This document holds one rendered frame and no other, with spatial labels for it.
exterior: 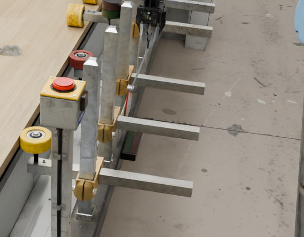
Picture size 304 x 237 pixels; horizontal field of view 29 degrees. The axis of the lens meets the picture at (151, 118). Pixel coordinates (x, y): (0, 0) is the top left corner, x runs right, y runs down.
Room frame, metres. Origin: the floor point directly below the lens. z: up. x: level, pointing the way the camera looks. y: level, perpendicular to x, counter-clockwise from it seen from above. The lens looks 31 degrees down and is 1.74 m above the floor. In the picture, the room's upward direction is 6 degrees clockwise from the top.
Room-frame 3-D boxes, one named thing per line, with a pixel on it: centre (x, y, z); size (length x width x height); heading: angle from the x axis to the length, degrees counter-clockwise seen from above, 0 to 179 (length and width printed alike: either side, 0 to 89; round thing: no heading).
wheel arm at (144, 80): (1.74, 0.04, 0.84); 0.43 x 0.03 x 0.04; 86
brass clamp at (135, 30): (1.98, 0.09, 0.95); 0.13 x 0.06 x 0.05; 176
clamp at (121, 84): (1.73, 0.11, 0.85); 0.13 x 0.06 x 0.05; 176
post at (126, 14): (1.70, 0.11, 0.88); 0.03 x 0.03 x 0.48; 86
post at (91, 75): (1.21, 0.15, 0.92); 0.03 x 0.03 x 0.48; 86
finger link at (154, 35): (1.64, 0.02, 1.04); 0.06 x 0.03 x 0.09; 176
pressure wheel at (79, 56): (1.75, 0.25, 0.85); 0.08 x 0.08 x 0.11
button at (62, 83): (0.95, 0.17, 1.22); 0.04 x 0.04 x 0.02
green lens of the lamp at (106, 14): (1.71, 0.16, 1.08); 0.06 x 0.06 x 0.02
